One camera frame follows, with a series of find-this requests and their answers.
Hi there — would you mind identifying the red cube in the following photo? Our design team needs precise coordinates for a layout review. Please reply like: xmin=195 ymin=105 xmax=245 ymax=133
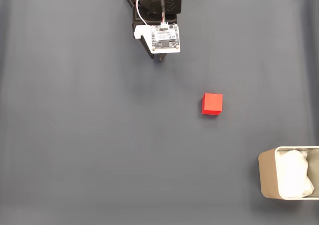
xmin=201 ymin=93 xmax=224 ymax=116

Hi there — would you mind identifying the beige box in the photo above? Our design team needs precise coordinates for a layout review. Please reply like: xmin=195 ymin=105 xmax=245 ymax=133
xmin=258 ymin=146 xmax=319 ymax=201

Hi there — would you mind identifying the dark grey table mat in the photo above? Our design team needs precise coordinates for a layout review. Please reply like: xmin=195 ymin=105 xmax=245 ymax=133
xmin=0 ymin=0 xmax=319 ymax=225

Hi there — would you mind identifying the white crumpled cloth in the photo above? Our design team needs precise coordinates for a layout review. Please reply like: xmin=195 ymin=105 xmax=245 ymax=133
xmin=276 ymin=149 xmax=315 ymax=199

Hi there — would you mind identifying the black camera cable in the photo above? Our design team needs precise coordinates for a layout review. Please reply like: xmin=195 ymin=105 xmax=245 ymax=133
xmin=157 ymin=0 xmax=166 ymax=25

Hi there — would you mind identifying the white camera board with mount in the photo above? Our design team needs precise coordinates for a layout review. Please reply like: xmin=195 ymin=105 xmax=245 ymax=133
xmin=134 ymin=22 xmax=181 ymax=54

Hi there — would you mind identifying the red white gripper servo wire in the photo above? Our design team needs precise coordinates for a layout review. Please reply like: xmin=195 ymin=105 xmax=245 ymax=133
xmin=134 ymin=0 xmax=150 ymax=26

